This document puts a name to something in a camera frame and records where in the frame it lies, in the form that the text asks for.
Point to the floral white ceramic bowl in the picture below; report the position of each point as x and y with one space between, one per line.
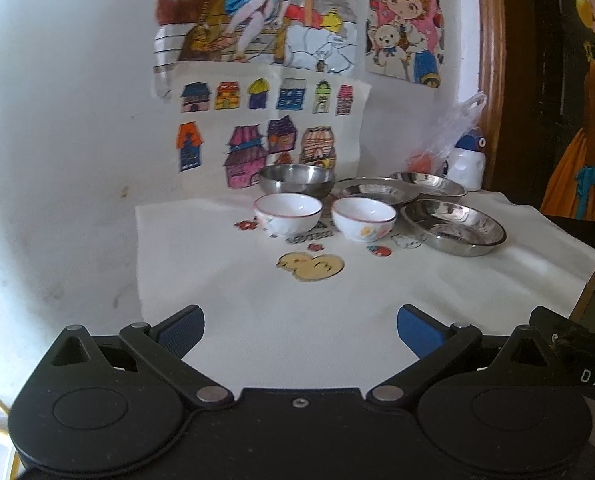
362 219

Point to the brown wooden door frame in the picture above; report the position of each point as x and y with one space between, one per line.
493 58

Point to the orange dress girl painting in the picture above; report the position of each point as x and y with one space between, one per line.
570 192

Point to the white printed table cloth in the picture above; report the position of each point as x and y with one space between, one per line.
267 328

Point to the colourful houses drawing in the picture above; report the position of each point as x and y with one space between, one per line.
233 120

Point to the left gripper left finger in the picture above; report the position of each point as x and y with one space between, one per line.
160 350

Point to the clear plastic bag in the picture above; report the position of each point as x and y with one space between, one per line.
435 147

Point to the girl with teddy drawing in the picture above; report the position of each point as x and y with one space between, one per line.
405 40

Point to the boy with fan drawing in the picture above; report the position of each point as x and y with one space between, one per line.
319 35

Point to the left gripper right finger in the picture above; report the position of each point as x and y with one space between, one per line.
442 351

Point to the deep steel bowl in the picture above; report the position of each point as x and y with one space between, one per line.
310 180

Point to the steel plate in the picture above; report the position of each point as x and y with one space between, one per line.
431 185
389 191
452 228

